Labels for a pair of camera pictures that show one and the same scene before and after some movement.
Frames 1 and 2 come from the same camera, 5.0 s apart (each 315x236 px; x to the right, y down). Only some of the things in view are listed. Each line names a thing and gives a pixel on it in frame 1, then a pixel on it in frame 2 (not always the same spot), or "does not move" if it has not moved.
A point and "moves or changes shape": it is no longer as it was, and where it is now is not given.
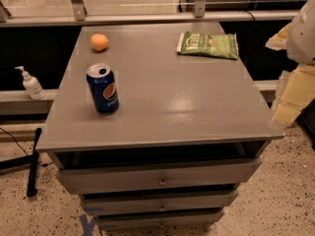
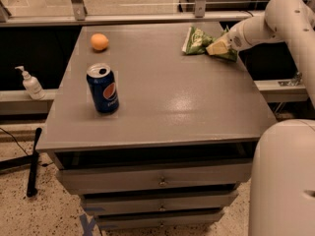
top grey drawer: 205,175 does not move
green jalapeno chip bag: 213,44 moves or changes shape
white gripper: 303,38 → 234,39
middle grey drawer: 146,202 does not move
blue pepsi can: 103,88 does not move
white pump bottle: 31,85 does not move
